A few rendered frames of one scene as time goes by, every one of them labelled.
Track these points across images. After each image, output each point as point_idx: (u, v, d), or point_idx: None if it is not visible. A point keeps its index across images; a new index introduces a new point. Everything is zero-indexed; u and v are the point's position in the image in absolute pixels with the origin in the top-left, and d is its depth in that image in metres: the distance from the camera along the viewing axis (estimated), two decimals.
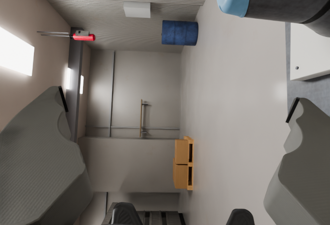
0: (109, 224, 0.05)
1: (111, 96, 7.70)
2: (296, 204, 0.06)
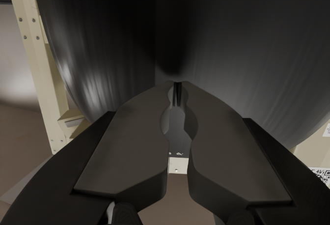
0: (109, 224, 0.05)
1: None
2: (216, 185, 0.06)
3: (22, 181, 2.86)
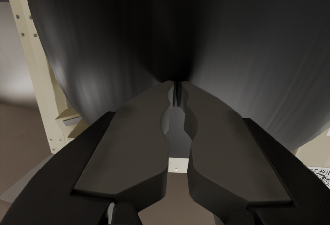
0: (109, 224, 0.05)
1: None
2: (216, 186, 0.06)
3: (22, 180, 2.86)
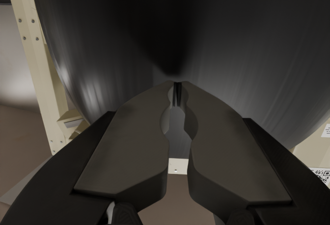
0: (109, 224, 0.05)
1: None
2: (216, 185, 0.06)
3: (22, 182, 2.86)
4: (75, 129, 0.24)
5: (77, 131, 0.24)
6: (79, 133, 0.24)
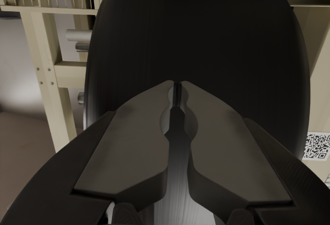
0: (109, 224, 0.05)
1: None
2: (216, 185, 0.06)
3: None
4: None
5: None
6: None
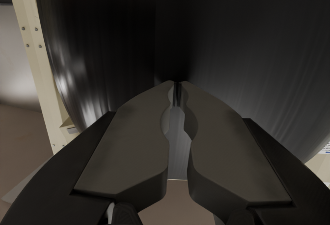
0: (109, 224, 0.05)
1: None
2: (216, 186, 0.06)
3: (24, 182, 2.89)
4: None
5: None
6: None
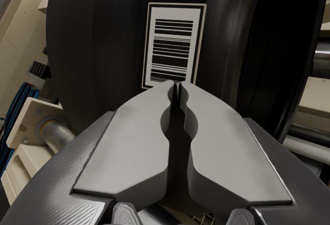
0: (109, 224, 0.05)
1: None
2: (216, 185, 0.06)
3: None
4: None
5: None
6: None
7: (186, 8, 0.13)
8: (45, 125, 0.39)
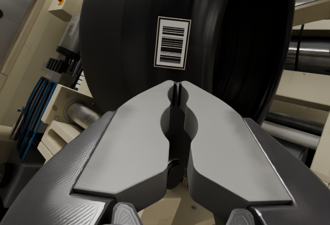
0: (109, 224, 0.05)
1: None
2: (216, 185, 0.06)
3: None
4: (183, 69, 0.25)
5: (180, 69, 0.25)
6: (178, 69, 0.25)
7: (180, 21, 0.24)
8: (71, 106, 0.49)
